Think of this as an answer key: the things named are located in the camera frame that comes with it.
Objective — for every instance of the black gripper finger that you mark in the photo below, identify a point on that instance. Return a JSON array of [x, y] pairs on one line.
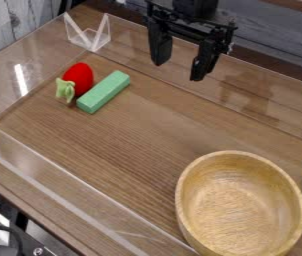
[[211, 47], [159, 41]]

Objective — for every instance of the clear acrylic corner bracket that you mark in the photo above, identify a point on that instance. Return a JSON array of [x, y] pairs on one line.
[[88, 39]]

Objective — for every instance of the wooden bowl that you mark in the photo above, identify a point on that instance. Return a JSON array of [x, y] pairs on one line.
[[238, 206]]

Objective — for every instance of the green rectangular block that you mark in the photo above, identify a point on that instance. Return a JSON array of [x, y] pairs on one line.
[[103, 92]]

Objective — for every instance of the clear acrylic enclosure wall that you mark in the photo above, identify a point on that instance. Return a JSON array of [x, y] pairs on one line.
[[94, 175]]

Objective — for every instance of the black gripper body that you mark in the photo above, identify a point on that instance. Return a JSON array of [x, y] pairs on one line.
[[191, 20]]

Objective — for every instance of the red toy strawberry green leaves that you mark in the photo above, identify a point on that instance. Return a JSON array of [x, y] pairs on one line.
[[75, 82]]

